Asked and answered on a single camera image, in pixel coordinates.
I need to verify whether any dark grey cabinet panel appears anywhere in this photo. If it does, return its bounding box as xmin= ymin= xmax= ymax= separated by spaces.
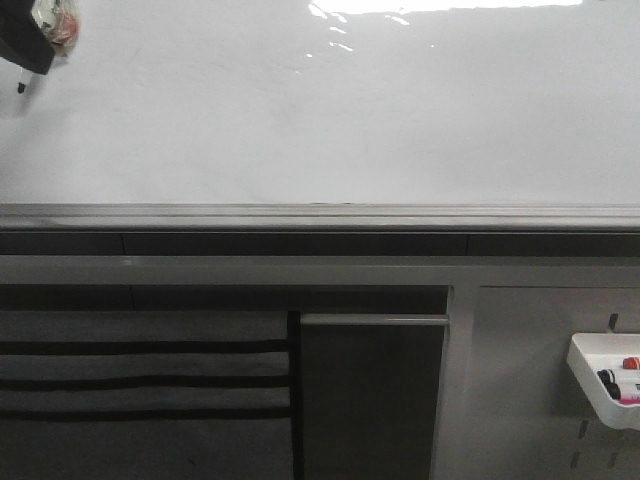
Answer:
xmin=301 ymin=314 xmax=447 ymax=479

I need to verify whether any grey pegboard panel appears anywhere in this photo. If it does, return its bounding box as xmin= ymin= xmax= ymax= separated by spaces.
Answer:
xmin=432 ymin=287 xmax=639 ymax=479

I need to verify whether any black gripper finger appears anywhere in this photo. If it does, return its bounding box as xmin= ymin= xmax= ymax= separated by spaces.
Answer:
xmin=1 ymin=0 xmax=55 ymax=75

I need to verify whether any white plastic marker tray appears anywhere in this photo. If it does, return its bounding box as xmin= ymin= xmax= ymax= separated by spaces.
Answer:
xmin=567 ymin=333 xmax=639 ymax=431

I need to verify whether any red-capped marker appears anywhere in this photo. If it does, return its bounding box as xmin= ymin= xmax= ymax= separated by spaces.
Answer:
xmin=622 ymin=357 xmax=640 ymax=370

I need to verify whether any black-tipped white marker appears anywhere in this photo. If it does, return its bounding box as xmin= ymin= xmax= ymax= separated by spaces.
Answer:
xmin=17 ymin=0 xmax=80 ymax=94

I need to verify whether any grey fabric pocket organizer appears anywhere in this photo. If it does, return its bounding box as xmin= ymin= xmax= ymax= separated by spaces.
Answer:
xmin=1 ymin=311 xmax=303 ymax=479

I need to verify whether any white whiteboard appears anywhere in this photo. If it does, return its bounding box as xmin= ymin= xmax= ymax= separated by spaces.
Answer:
xmin=1 ymin=1 xmax=639 ymax=231

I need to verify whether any black-capped marker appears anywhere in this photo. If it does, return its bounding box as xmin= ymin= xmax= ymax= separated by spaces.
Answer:
xmin=596 ymin=369 xmax=640 ymax=385

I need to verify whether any pink-capped marker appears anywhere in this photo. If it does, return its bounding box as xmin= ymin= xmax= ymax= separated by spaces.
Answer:
xmin=605 ymin=383 xmax=640 ymax=405

